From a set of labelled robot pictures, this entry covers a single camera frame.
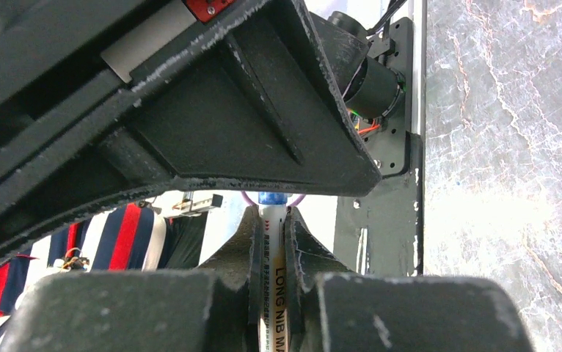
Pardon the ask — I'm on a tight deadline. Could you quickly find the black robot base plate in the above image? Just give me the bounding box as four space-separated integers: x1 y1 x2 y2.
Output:
333 17 423 276

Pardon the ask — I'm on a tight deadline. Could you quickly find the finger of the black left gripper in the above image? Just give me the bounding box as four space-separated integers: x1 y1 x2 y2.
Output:
0 1 380 255

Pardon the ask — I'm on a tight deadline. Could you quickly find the white long nib marker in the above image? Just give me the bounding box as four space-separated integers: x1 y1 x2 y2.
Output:
258 192 289 352

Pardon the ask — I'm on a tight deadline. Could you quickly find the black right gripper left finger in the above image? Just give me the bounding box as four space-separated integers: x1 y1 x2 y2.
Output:
0 206 262 351

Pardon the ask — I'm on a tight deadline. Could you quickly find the striped cloth in basket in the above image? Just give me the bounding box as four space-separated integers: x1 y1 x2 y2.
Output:
0 202 172 348

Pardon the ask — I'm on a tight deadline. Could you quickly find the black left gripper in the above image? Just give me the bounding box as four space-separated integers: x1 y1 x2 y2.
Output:
0 1 265 195

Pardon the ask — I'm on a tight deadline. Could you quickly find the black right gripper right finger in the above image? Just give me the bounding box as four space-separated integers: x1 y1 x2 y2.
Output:
284 208 533 351

